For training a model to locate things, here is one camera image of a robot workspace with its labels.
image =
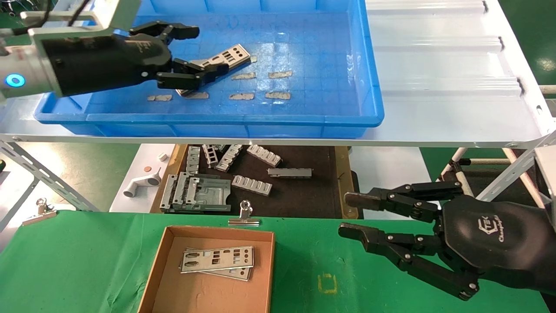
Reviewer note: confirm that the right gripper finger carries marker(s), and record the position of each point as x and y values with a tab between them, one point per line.
391	248
391	200

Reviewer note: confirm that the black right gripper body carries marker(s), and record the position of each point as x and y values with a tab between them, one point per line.
499	243

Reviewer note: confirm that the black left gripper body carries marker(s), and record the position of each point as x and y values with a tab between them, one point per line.
108	61

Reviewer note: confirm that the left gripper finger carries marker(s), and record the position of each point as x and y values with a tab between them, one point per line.
186	78
173	31

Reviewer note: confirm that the silver perforated shield plate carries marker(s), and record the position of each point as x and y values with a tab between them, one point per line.
239	274
217	265
204	62

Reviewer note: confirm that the white pipe elbow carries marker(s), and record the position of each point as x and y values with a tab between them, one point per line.
141	182

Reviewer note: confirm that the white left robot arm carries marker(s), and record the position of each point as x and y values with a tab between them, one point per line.
26	65

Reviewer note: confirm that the pile of metal parts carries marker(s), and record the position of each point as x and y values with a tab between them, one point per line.
304	195

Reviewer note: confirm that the blue plastic tray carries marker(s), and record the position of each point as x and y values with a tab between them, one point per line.
304	43

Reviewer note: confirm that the brown cardboard box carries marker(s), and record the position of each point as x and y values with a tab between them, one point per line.
208	295

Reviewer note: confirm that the grey perforated shelf leg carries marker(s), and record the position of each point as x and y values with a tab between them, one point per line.
43	174
517	169

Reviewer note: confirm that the small white cap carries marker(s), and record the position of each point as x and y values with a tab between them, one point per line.
163	156

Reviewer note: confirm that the grey metal bar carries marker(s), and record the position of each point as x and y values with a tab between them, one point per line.
289	172

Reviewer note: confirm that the grey ribbed metal part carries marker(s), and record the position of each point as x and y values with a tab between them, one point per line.
252	184
264	155

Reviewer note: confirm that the grey sheet metal chassis plate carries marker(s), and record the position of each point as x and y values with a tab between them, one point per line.
204	193

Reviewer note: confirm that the white shelf panel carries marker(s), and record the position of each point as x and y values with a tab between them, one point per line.
434	65

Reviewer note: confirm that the silver binder clip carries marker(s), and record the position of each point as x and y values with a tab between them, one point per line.
39	216
244	221

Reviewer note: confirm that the green table cloth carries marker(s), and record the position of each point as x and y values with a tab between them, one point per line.
87	269

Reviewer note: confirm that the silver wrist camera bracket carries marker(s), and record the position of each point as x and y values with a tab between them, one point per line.
117	13

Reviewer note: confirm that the white pipe rack frame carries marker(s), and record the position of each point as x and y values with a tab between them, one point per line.
461	180

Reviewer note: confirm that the white shelf post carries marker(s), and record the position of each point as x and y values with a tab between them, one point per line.
548	182

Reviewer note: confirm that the grey slotted metal bracket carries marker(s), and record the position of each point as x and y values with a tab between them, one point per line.
229	157
210	154
193	158

